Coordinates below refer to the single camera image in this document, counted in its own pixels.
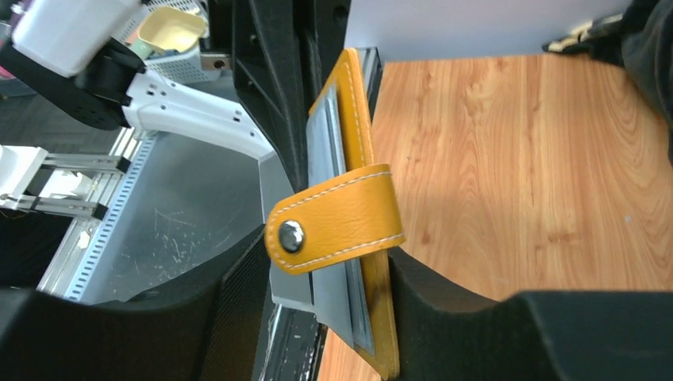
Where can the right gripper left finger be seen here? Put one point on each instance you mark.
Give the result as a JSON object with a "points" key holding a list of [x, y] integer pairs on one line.
{"points": [[201, 325]]}

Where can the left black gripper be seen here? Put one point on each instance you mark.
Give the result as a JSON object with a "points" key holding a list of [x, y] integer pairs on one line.
{"points": [[267, 68]]}

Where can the black floral blanket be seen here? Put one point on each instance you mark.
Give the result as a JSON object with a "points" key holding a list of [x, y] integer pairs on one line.
{"points": [[638, 40]]}

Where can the grey credit card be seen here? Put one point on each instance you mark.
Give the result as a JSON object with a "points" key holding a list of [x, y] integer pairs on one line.
{"points": [[334, 294]]}

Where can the yellow leather card holder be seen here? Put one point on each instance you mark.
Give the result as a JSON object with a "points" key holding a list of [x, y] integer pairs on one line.
{"points": [[353, 216]]}

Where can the white perforated basket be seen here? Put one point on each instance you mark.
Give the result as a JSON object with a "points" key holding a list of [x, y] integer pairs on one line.
{"points": [[171, 37]]}

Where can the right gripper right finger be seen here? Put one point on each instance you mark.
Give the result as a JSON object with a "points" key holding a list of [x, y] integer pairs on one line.
{"points": [[446, 332]]}

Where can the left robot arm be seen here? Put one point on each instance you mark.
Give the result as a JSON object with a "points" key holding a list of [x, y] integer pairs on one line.
{"points": [[64, 50]]}

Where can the aluminium frame rail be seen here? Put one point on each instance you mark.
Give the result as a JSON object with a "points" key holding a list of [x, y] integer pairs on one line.
{"points": [[80, 251]]}

